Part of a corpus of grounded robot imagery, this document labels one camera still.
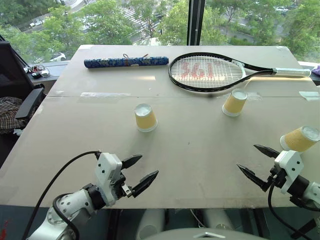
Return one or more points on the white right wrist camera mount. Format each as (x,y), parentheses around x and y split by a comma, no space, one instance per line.
(291,167)

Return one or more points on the blue patterned rolled scroll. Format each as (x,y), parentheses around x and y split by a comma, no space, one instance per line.
(112,62)

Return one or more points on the small electronics clutter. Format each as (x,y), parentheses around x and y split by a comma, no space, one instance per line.
(38,71)

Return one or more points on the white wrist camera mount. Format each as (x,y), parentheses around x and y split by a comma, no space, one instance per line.
(291,167)
(107,172)

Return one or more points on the grey robot torso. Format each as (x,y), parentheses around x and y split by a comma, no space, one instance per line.
(207,235)

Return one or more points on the black office chair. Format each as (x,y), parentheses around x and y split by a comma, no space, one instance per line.
(15,75)

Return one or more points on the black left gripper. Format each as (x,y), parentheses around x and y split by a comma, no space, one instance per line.
(120,187)

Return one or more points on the dark window frame post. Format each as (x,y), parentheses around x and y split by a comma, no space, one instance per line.
(196,22)

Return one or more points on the yellow paper cup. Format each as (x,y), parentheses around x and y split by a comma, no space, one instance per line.
(234,103)
(145,120)
(298,140)

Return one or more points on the clear tape strip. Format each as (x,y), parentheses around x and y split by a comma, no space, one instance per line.
(310,95)

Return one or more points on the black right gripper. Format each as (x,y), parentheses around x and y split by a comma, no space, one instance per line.
(276,177)

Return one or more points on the white cylindrical table leg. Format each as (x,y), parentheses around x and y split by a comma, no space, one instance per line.
(217,218)
(151,222)

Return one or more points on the black white tennis racket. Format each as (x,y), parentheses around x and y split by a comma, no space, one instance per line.
(290,72)

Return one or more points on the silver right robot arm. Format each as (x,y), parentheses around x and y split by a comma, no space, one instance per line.
(306,191)

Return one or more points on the plaid cloth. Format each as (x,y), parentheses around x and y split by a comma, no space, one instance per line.
(8,117)

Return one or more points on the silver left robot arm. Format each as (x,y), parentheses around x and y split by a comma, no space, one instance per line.
(72,207)

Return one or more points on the purple cloth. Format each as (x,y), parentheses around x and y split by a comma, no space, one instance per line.
(316,70)

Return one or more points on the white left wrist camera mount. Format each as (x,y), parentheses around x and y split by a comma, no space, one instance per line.
(107,172)

